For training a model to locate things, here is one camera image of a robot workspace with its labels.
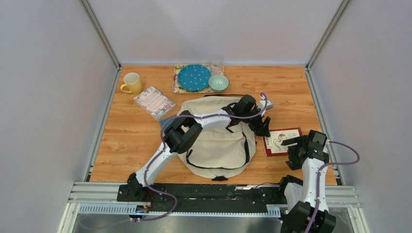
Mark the light teal bowl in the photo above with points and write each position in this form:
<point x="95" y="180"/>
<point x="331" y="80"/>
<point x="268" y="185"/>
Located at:
<point x="218" y="82"/>

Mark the beige canvas backpack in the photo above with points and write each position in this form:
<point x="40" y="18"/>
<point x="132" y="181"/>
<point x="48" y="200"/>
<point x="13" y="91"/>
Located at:
<point x="220" y="153"/>

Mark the blue leather wallet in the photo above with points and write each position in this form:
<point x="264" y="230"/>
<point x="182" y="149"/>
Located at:
<point x="163" y="123"/>

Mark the floral cover book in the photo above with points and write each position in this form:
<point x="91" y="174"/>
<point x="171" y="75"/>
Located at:
<point x="155" y="103"/>

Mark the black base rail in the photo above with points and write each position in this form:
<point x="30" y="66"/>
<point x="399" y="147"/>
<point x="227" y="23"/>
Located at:
<point x="205" y="198"/>

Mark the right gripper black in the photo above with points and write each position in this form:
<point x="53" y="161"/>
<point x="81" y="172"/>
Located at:
<point x="293" y="162"/>

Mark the yellow mug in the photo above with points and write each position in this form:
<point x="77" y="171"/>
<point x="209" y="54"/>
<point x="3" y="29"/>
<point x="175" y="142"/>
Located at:
<point x="132" y="83"/>

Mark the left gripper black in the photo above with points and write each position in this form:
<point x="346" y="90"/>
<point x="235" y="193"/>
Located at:
<point x="264" y="130"/>

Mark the red white book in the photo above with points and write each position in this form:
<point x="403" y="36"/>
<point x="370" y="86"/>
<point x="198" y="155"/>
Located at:
<point x="272" y="144"/>

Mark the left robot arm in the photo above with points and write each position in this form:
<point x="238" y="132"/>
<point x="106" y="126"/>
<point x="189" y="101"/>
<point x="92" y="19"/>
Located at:
<point x="183" y="131"/>

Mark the blue polka dot plate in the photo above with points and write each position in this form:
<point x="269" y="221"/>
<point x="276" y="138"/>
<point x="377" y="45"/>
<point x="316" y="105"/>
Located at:
<point x="194" y="77"/>

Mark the floral tray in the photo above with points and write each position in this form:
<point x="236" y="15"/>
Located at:
<point x="176" y="88"/>

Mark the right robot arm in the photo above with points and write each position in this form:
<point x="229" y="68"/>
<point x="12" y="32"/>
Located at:
<point x="306" y="198"/>

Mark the clear drinking glass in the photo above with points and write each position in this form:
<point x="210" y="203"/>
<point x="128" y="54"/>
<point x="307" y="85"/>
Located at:
<point x="215" y="64"/>

